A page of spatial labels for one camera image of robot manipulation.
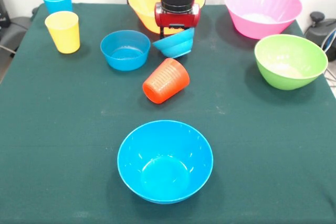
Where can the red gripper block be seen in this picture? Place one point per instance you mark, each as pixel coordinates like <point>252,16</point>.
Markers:
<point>176,19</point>

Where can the small cyan plastic bowl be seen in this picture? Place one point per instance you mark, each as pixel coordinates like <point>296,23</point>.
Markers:
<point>178,44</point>

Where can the red-orange plastic cup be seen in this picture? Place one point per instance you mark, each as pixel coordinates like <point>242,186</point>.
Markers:
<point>166,82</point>

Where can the large blue plastic bowl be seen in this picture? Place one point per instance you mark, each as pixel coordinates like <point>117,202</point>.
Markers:
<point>165,166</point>

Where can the orange plastic bowl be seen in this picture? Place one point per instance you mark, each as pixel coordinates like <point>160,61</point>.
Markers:
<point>143,1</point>

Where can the medium translucent blue bowl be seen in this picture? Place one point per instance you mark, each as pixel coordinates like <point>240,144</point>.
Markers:
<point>126,51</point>

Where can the yellow plastic cup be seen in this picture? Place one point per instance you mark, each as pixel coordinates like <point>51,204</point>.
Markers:
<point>63,30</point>

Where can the magenta pink plastic bowl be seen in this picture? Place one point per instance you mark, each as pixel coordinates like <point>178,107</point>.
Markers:
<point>262,24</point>

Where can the lime green plastic bowl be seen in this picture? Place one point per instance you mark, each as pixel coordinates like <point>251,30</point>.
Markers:
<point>288,64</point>

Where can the dark green tablecloth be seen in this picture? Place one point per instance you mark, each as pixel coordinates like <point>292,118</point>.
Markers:
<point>78,155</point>

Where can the gray pedestal foot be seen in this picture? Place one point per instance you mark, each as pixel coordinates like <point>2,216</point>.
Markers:
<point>15,30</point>
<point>319,35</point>

